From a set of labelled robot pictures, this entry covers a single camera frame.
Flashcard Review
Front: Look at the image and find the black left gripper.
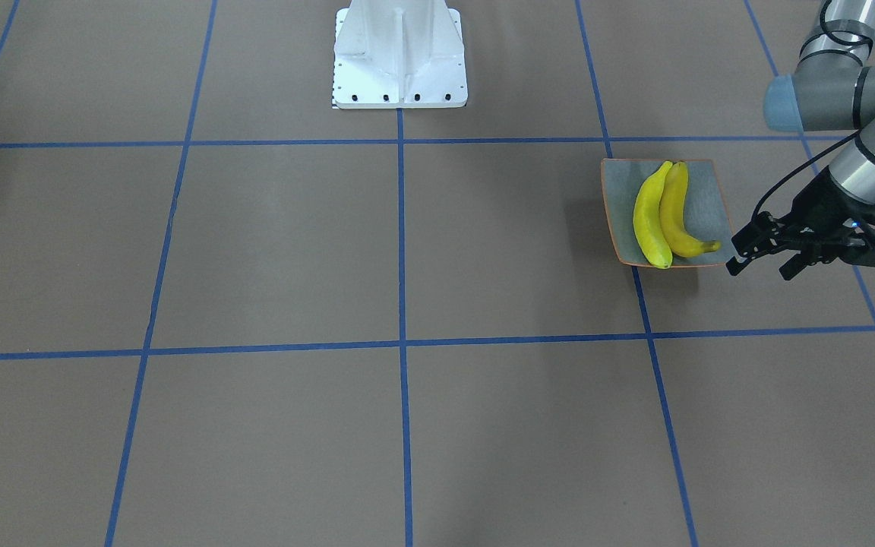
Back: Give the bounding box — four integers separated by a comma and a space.
725, 170, 855, 281

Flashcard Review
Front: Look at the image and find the yellow banana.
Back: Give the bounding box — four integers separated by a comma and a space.
632, 160, 674, 270
659, 162, 722, 258

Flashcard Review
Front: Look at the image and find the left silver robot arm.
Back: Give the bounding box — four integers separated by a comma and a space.
726, 1, 875, 280

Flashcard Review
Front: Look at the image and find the grey square plate orange rim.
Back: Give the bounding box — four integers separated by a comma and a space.
599, 158, 734, 270

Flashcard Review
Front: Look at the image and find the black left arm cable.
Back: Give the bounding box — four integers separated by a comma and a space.
752, 0, 875, 229

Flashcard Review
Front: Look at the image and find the white camera pole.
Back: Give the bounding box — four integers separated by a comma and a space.
331, 1, 469, 109

